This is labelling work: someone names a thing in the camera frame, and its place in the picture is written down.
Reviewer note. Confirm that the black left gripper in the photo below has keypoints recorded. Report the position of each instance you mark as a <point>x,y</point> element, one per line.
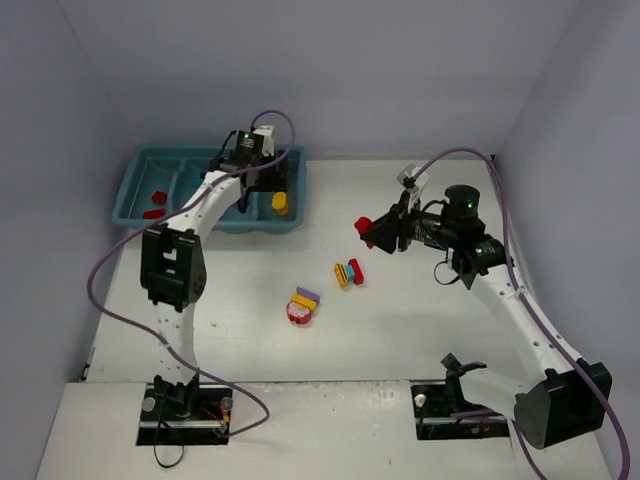
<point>270,179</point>

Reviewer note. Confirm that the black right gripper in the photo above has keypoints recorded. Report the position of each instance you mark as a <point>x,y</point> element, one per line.
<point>398,230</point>

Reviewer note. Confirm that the orange oval flower lego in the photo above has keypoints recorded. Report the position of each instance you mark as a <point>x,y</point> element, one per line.
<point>280,203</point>

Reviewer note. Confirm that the red small lego brick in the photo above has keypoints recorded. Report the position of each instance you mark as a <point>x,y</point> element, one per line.
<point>362,225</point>

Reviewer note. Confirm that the red long lego brick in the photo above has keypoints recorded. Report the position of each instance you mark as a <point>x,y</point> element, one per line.
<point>359,276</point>

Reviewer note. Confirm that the yellow striped lego brick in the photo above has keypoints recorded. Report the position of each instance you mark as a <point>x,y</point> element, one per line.
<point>341,275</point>

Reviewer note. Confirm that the red round flower lego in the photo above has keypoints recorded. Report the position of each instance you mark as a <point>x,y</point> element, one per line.
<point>297,313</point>

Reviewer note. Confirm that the teal round lego piece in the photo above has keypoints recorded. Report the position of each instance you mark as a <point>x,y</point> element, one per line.
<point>198,179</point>

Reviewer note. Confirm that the red rectangular lego brick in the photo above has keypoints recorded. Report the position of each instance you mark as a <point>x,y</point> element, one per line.
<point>154,214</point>

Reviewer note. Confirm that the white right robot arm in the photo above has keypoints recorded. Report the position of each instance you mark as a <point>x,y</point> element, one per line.
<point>561,395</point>

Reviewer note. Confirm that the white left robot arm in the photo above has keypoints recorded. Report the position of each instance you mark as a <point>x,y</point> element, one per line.
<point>173,269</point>

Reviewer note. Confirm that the purple sloped lego brick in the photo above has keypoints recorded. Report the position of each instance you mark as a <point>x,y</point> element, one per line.
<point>308,294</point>

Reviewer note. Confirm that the teal plastic divided tray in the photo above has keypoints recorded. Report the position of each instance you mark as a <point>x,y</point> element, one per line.
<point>170,167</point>

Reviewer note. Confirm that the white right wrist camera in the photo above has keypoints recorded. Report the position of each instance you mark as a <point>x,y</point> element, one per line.
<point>414,182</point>

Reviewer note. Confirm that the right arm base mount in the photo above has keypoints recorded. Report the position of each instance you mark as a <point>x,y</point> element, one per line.
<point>441,412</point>

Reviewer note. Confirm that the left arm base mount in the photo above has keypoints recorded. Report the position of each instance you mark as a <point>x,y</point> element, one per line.
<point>185,416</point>

